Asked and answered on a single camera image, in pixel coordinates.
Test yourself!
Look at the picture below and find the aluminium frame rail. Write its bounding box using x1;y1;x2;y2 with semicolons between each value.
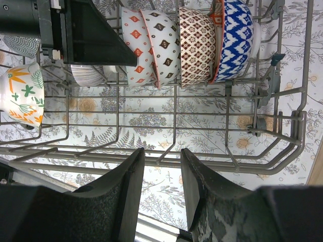
135;213;180;242

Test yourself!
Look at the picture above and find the floral table mat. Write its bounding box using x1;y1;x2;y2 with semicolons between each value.
1;1;322;229

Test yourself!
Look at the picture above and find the grey dotted bowl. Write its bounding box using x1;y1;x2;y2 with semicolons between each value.
1;35;40;58

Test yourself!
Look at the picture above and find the brown lattice patterned bowl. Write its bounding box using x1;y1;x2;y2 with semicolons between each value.
179;7;216;88

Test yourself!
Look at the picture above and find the grey wire dish rack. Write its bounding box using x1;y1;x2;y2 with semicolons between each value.
1;1;307;175

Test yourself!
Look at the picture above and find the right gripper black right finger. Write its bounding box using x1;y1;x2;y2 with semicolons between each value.
181;149;322;241

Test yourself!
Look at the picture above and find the yellow floral bowl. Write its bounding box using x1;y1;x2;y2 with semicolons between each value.
1;62;45;128

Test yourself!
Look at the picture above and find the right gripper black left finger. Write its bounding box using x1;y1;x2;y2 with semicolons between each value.
1;148;145;241

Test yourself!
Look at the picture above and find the purple striped bowl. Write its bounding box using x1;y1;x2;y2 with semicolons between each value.
70;65;118;87

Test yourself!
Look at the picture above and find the wooden tray frame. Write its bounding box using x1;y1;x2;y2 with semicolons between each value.
306;140;323;186

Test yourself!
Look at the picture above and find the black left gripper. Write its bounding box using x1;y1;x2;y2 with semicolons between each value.
1;1;137;67

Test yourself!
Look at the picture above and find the red diamond patterned bowl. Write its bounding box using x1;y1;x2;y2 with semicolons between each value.
208;1;225;84

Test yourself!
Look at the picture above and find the white bowl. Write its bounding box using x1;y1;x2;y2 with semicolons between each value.
121;7;156;89
139;9;180;88

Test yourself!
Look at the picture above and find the blue zigzag bowl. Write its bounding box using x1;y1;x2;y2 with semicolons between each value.
214;1;254;83

